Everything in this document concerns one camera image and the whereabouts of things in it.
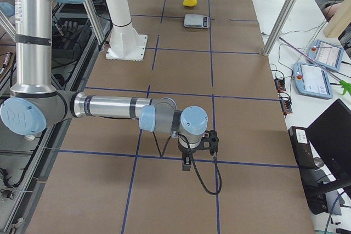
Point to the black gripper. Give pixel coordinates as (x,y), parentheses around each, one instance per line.
(187,152)

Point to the yellow mango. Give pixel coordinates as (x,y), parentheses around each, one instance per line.
(189,3)

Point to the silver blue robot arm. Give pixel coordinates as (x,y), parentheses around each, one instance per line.
(35,104)

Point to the near orange circuit board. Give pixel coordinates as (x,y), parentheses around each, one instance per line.
(286,103)

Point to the orange circuit board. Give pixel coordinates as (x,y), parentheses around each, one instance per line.
(280,82)
(286,103)

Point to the black computer box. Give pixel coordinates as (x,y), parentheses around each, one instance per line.
(302,149)

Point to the far orange circuit board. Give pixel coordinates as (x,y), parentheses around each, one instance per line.
(280,82)

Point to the silver electronic kitchen scale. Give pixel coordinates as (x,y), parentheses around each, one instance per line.
(196,21)

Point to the black monitor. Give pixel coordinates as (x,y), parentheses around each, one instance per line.
(329,134)

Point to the near blue teach pendant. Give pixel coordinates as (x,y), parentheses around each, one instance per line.
(311,80)

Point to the blue teach pendant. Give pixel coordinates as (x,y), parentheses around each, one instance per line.
(326,54)
(311,80)

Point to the metal rod green tip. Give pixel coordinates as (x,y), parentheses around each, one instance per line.
(345,85)

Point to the far blue teach pendant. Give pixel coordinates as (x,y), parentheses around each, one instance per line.
(326,54)

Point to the wooden beam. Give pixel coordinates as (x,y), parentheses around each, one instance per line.
(338,17)

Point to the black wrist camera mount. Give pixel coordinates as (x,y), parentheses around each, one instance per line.
(210,142)

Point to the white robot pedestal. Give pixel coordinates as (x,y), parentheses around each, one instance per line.
(125,42)

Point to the aluminium frame post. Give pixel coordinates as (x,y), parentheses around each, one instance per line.
(282,18)

